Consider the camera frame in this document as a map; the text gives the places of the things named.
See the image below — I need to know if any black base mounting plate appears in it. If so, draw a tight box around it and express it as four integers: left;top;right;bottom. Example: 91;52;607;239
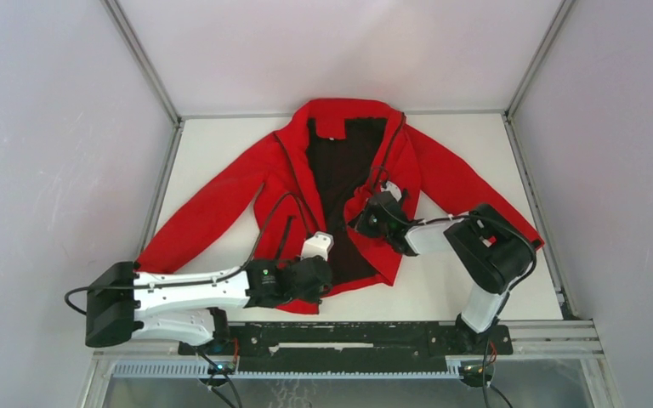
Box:
178;321;514;370

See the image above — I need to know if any white slotted cable duct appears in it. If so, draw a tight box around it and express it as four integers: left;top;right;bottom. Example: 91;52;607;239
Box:
111;359;478;379

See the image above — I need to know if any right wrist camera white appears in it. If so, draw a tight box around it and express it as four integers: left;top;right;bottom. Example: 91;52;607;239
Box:
380;180;408;205

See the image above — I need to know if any red jacket black lining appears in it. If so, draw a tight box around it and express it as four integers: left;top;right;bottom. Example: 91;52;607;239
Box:
136;99;542;294

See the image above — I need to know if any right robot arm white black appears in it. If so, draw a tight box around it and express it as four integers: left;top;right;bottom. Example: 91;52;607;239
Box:
349;191;541;354

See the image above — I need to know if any left camera black cable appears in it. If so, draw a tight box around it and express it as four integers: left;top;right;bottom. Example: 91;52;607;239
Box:
64;191;316;318

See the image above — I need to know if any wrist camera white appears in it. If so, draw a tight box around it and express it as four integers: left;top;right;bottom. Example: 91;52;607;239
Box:
300;231;333;261
380;180;408;205

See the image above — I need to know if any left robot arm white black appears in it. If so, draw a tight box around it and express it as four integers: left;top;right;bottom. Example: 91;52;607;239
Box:
85;256;332;354

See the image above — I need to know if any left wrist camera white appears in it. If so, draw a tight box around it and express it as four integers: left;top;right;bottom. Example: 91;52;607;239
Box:
300;231;333;261

